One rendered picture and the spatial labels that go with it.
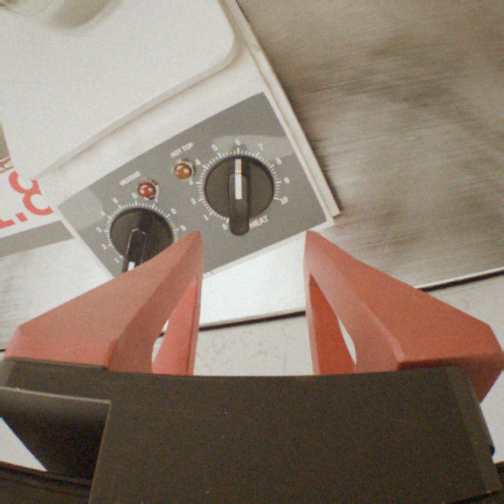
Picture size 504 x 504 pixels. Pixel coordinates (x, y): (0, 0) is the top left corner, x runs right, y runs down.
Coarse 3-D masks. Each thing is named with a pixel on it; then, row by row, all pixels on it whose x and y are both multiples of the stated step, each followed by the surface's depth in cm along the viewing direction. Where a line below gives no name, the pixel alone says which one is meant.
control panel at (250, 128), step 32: (256, 96) 17; (192, 128) 17; (224, 128) 17; (256, 128) 17; (160, 160) 18; (192, 160) 18; (288, 160) 18; (96, 192) 19; (128, 192) 19; (160, 192) 19; (192, 192) 19; (288, 192) 19; (96, 224) 20; (192, 224) 20; (224, 224) 20; (256, 224) 20; (288, 224) 20; (320, 224) 20; (96, 256) 21; (224, 256) 21
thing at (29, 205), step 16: (0, 176) 23; (16, 176) 23; (0, 192) 24; (16, 192) 24; (32, 192) 24; (0, 208) 25; (16, 208) 25; (32, 208) 25; (48, 208) 25; (0, 224) 27; (16, 224) 27
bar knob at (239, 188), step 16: (224, 160) 18; (240, 160) 18; (256, 160) 18; (208, 176) 18; (224, 176) 18; (240, 176) 17; (256, 176) 18; (208, 192) 19; (224, 192) 19; (240, 192) 17; (256, 192) 19; (272, 192) 19; (224, 208) 19; (240, 208) 18; (256, 208) 19; (240, 224) 18
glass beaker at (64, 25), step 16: (0, 0) 10; (16, 0) 11; (32, 0) 11; (48, 0) 12; (64, 0) 12; (80, 0) 13; (96, 0) 14; (112, 0) 14; (16, 16) 12; (32, 16) 12; (48, 16) 13; (64, 16) 13; (80, 16) 14; (96, 16) 14; (48, 32) 15; (64, 32) 15; (80, 32) 15
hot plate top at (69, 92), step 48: (144, 0) 15; (192, 0) 14; (0, 48) 16; (48, 48) 16; (96, 48) 15; (144, 48) 15; (192, 48) 15; (0, 96) 17; (48, 96) 16; (96, 96) 16; (144, 96) 15; (48, 144) 16
